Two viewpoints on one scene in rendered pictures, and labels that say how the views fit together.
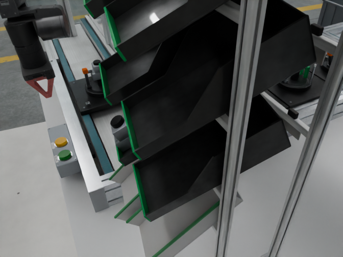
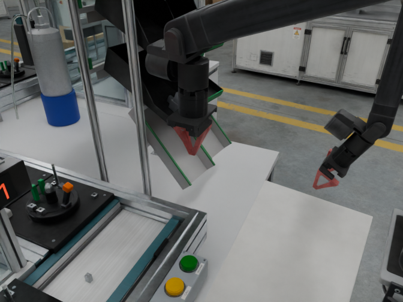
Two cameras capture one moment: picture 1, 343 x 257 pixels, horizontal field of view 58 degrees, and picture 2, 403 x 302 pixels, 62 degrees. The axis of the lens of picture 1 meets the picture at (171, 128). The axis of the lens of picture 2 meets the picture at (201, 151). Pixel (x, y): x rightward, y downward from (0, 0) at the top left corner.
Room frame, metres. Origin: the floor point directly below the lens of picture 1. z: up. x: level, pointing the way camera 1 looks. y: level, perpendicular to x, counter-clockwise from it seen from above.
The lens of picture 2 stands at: (1.06, 0.77, 1.60)
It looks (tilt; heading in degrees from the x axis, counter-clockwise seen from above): 31 degrees down; 228
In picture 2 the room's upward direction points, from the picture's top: straight up
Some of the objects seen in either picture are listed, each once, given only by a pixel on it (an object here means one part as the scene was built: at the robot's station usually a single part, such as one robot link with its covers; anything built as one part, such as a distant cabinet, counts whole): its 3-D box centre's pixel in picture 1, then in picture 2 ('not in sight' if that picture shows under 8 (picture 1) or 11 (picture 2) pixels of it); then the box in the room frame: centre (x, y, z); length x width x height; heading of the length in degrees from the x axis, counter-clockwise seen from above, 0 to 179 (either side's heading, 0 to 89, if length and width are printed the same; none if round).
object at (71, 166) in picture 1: (64, 149); (175, 296); (0.78, 0.38, 0.93); 0.21 x 0.07 x 0.06; 23
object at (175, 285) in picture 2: (61, 142); (174, 287); (0.78, 0.38, 0.96); 0.04 x 0.04 x 0.02
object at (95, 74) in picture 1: (100, 68); not in sight; (1.10, 0.27, 1.06); 0.08 x 0.04 x 0.07; 112
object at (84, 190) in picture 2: not in sight; (50, 194); (0.88, -0.06, 1.01); 0.24 x 0.24 x 0.13; 23
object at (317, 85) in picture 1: (295, 73); not in sight; (1.07, -0.51, 1.01); 0.24 x 0.24 x 0.13; 23
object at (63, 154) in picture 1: (65, 155); (189, 263); (0.72, 0.35, 0.96); 0.04 x 0.04 x 0.02
